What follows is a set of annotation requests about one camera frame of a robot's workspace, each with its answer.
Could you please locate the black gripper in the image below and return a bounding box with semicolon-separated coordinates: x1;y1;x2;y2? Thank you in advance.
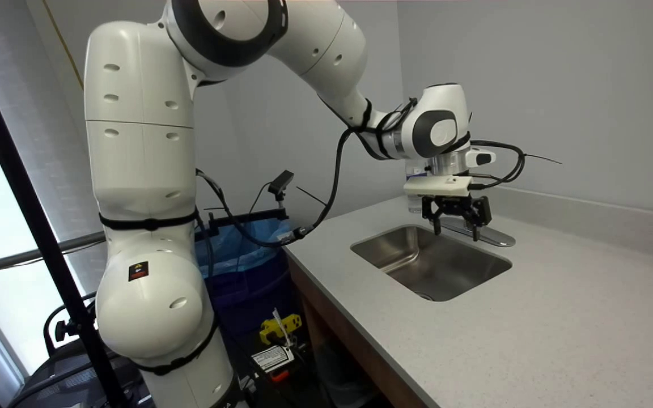
420;192;493;245

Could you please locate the stainless steel sink basin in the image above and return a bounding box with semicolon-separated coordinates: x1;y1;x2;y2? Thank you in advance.
348;224;514;303

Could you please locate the white box with black face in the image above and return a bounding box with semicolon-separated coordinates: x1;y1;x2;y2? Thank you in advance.
463;148;496;169

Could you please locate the brown wooden counter cabinet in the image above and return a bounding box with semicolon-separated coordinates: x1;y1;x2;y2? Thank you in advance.
288;255;427;408

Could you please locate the yellow tool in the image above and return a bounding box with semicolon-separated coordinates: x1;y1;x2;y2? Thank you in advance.
257;312;304;347

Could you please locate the bin with blue bag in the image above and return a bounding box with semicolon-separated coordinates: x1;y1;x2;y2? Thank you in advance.
193;208;299;359

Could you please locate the white and red box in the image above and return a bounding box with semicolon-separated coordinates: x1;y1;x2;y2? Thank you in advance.
253;342;299;378

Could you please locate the black slanted stand pole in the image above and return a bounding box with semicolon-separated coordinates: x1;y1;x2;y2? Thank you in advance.
0;47;128;408

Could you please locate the black equipment cart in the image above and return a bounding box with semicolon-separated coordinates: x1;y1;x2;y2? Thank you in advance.
6;297;153;408

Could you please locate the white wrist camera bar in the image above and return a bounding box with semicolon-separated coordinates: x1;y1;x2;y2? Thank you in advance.
401;175;476;199

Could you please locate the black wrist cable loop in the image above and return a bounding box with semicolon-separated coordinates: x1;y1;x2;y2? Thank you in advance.
467;138;528;190

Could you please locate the long black arm cable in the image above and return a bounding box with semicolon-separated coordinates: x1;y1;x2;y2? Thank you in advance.
193;122;379;250

